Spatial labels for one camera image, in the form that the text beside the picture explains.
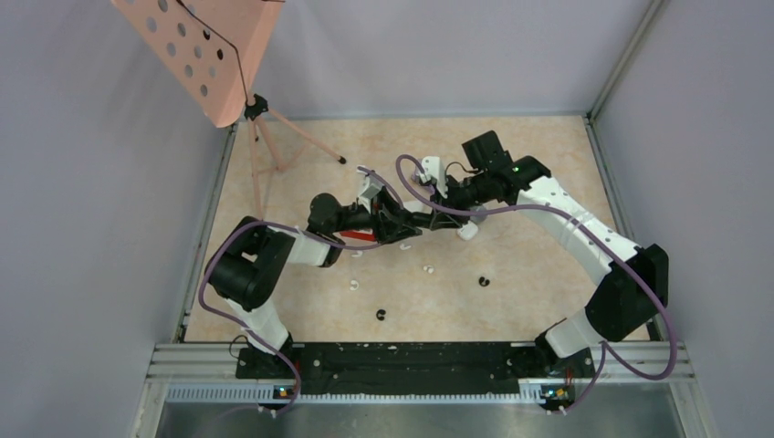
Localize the white oval earbud case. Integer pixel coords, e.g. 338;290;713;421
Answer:
403;200;432;214

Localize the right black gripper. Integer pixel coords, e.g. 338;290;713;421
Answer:
430;172;491;229

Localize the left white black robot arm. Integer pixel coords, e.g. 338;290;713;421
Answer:
206;189;431;377

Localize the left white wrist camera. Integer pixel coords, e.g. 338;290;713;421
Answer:
356;166;384;212

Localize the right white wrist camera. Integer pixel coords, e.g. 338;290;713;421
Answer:
414;156;448;199

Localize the white square earbud case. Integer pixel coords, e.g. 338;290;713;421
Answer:
456;222;479;241

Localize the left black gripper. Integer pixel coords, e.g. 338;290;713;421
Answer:
331;185;423;244

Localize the aluminium front rail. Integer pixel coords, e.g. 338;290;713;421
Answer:
132;341;716;437

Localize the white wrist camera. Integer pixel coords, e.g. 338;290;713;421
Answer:
356;166;384;212
414;156;448;199

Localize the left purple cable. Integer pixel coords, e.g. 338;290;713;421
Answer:
198;165;406;417

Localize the pink perforated music stand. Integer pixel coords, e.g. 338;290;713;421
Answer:
113;0;347;218

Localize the purple glitter microphone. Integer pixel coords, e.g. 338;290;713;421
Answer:
411;171;489;224

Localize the purple cable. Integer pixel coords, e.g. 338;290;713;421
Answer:
395;154;680;415
198;165;406;417

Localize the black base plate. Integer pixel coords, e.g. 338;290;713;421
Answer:
235;342;595;396

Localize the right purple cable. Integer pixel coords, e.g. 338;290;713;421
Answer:
395;154;680;415

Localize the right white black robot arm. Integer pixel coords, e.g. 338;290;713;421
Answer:
416;130;669;376

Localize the black earbud charging case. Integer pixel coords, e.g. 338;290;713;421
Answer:
414;214;437;231

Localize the red grid box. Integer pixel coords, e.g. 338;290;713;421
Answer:
339;229;377;242

